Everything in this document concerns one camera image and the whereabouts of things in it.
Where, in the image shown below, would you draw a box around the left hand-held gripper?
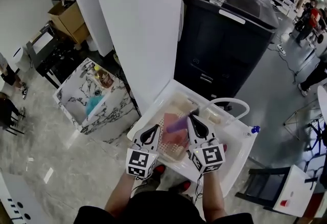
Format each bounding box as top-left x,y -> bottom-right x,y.
125,124 -> 161,181

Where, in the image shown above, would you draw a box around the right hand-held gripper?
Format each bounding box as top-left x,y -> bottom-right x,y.
186,114 -> 226,174

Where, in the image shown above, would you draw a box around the purple cloth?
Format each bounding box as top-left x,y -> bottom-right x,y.
166,114 -> 191,133

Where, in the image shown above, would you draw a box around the pink cloth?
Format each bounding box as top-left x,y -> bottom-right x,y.
162,113 -> 191,146

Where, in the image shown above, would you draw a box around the cream perforated basket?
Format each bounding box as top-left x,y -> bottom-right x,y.
150,91 -> 205,162

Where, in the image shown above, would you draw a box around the person's right forearm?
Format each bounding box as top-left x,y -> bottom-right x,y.
201,171 -> 225,218

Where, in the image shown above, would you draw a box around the person's left forearm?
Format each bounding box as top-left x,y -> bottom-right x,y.
104,174 -> 136,218

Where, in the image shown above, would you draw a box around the brown cardboard box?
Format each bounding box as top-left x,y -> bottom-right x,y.
48,0 -> 90,44

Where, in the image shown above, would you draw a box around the beige sponge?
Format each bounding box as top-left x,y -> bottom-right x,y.
204,111 -> 222,124

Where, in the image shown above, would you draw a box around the marble pattern sink cabinet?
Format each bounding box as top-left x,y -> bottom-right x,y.
53,57 -> 141,137

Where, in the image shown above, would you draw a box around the white sink unit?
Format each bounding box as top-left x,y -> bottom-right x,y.
127,79 -> 259,198

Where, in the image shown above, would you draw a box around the white curved faucet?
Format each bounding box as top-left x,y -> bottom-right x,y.
200,97 -> 250,125

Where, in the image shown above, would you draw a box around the person's right shoe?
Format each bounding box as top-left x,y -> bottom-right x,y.
178,181 -> 192,192

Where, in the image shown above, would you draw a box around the blue-capped soap pump bottle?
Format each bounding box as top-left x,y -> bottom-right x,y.
244,125 -> 261,138

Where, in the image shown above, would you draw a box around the teal cloth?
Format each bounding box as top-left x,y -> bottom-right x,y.
85,94 -> 104,116

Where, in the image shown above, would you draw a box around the person's black shirt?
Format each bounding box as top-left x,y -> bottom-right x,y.
74,191 -> 256,224

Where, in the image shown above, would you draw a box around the amber liquid bottle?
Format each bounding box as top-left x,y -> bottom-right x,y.
93,64 -> 114,88

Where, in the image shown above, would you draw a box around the large black copier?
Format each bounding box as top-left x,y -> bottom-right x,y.
173,0 -> 281,102

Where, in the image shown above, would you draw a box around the chrome faucet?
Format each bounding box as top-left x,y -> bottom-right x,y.
81,62 -> 95,75

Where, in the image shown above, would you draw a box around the white side table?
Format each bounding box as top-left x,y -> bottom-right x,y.
235,164 -> 320,217

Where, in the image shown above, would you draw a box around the black faucet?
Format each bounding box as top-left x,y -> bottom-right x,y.
305,176 -> 319,190

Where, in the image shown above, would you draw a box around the black metal table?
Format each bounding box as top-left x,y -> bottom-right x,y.
25,22 -> 85,88

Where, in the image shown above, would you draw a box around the round white table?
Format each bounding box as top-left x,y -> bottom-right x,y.
283,84 -> 327,142

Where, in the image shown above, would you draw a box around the white slotted panel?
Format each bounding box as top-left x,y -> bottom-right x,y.
0,166 -> 53,224

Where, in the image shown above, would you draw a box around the white waste bin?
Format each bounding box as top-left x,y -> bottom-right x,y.
12,46 -> 33,73

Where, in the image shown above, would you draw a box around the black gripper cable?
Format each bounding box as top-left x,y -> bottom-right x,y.
130,178 -> 151,198
193,178 -> 205,203

